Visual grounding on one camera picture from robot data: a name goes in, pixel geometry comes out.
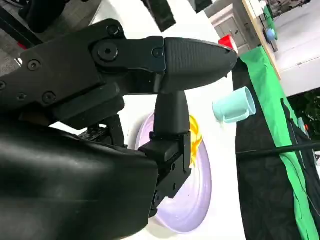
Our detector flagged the thin black cable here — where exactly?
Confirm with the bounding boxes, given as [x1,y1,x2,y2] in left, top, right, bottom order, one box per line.
[236,141,320,156]

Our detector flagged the white cabinet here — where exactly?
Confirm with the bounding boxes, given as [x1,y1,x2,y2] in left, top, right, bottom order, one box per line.
[209,3,252,51]

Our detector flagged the orange white toy bread roll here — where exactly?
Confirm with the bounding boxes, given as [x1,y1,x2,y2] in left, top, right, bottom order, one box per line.
[188,114,204,169]

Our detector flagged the black metal frame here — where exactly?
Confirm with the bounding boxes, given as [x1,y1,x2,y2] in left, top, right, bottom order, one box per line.
[0,0,71,50]

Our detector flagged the green cloth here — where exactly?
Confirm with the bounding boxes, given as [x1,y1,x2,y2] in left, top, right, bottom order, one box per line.
[238,46,320,240]

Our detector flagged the lilac plate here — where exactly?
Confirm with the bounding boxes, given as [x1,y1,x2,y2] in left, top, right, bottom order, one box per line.
[128,111,213,235]

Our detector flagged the black backdrop cloth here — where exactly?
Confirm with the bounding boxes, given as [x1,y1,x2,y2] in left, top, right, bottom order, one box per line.
[232,58,320,240]

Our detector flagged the wooden desk board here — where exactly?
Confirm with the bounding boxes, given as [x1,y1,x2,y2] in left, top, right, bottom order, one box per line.
[241,0,282,81]

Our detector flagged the red cup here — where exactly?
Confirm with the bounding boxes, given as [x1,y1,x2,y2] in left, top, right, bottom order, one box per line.
[218,34,239,54]

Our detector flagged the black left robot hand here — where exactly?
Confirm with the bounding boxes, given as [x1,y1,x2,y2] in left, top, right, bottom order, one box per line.
[141,0,177,33]

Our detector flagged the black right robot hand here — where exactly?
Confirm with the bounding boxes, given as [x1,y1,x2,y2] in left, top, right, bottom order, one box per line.
[0,18,238,240]

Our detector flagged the pale green mug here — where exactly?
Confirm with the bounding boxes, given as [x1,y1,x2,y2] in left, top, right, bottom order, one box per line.
[211,86,257,125]

